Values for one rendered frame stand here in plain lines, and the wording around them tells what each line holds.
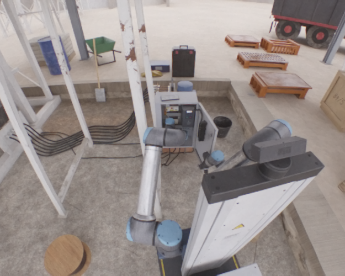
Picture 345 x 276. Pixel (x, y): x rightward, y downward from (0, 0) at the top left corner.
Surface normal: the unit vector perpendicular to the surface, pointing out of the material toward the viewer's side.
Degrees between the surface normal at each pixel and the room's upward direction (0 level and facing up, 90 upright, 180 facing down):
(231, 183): 0
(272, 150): 61
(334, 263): 0
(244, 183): 0
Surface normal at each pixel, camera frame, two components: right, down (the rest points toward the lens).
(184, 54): 0.01, 0.69
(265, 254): 0.00, -0.73
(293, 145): 0.18, 0.24
